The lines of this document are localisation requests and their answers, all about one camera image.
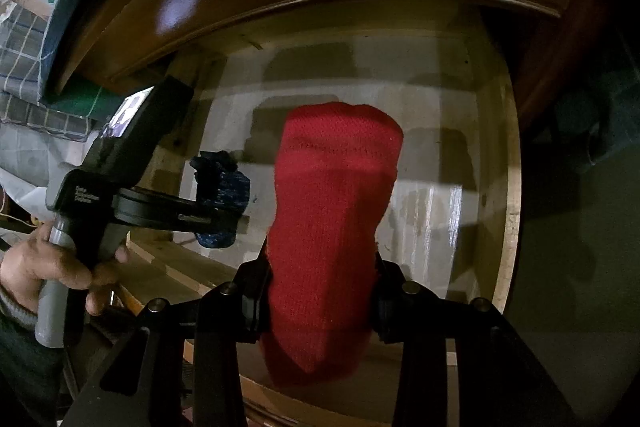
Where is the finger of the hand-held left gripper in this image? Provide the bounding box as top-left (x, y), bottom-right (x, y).
top-left (115, 187), bottom-right (250, 234)

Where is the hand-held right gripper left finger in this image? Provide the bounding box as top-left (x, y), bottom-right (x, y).
top-left (60, 254), bottom-right (275, 427)

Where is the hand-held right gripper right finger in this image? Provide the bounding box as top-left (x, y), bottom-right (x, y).
top-left (369, 254), bottom-right (588, 427)

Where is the dark blue underwear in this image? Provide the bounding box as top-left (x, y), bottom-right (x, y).
top-left (190, 151), bottom-right (252, 251)

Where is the red knitted underwear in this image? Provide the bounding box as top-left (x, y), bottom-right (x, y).
top-left (257, 103), bottom-right (405, 390)

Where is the wooden drawer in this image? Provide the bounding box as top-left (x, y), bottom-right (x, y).
top-left (117, 0), bottom-right (523, 427)

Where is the person's left forearm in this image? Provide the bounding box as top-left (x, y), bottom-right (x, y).
top-left (0, 282), bottom-right (68, 427)

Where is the person's left hand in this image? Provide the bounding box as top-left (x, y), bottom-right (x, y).
top-left (0, 222), bottom-right (130, 315)

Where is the plaid cloth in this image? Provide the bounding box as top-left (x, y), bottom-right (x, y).
top-left (0, 0), bottom-right (98, 138)

